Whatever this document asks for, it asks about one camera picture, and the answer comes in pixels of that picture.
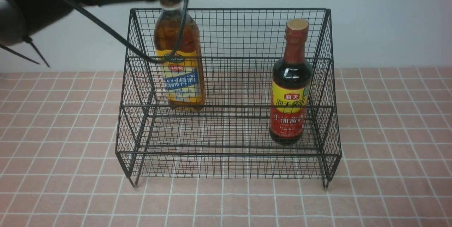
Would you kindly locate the black wire mesh shelf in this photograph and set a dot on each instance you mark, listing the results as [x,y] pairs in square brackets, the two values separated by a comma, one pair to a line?
[229,137]

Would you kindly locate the dark soy sauce bottle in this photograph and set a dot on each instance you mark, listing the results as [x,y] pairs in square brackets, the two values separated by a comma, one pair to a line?
[291,80]

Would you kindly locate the amber cooking wine bottle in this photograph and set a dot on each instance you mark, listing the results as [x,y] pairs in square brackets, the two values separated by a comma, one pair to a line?
[183,74]

